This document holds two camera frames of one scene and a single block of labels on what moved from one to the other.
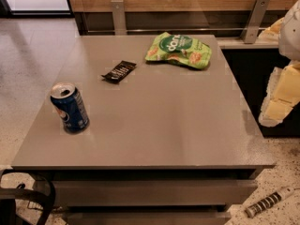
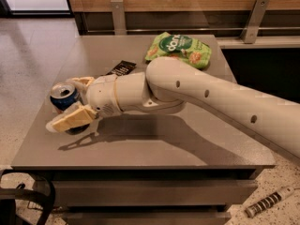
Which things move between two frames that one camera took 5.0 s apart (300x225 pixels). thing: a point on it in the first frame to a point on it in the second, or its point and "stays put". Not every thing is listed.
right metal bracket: x=254 y=20 stays put
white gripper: x=291 y=32 to x=101 y=95
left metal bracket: x=119 y=20 stays put
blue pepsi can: x=70 y=108 stays put
